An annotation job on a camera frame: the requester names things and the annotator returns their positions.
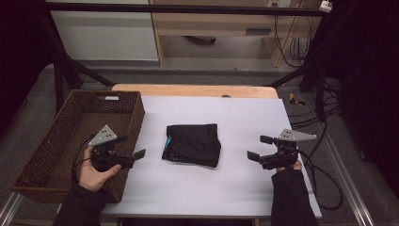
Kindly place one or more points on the white table sheet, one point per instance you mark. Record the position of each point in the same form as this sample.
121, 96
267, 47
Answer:
244, 119

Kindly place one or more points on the black shorts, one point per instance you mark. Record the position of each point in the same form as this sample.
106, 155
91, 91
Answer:
194, 144

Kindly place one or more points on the light wooden desk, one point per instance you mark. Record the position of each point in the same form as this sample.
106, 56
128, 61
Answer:
204, 23

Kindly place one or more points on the white power strip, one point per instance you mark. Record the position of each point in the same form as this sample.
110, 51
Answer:
326, 5

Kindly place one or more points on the dark object under desk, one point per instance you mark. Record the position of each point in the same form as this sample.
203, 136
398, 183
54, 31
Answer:
200, 40

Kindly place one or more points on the light wooden table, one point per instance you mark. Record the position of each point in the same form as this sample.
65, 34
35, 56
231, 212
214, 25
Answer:
188, 90

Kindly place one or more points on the brown wicker basket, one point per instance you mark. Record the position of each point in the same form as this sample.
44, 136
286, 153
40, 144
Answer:
62, 125

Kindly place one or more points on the person's right hand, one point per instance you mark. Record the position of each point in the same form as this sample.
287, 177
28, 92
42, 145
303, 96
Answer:
295, 165

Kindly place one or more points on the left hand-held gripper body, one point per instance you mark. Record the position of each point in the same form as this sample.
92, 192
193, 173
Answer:
103, 135

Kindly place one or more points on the white cabinet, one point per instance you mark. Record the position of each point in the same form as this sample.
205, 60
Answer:
103, 34

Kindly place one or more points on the black metal crossbar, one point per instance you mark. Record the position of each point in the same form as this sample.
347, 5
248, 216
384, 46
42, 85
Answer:
188, 8

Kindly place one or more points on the yellow and black tape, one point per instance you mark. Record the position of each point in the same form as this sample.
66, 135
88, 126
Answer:
295, 100

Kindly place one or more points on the black metal stand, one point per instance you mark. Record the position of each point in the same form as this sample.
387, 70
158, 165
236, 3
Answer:
59, 78
319, 94

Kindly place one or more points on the aluminium rail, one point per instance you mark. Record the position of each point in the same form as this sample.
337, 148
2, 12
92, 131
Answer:
9, 208
345, 182

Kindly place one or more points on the person's left hand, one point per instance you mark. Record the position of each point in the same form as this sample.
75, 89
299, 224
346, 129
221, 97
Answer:
92, 177

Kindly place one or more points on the black curtain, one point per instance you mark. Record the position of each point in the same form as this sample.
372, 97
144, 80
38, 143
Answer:
19, 62
370, 94

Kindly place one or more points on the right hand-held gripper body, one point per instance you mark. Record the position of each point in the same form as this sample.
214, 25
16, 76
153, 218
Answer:
284, 155

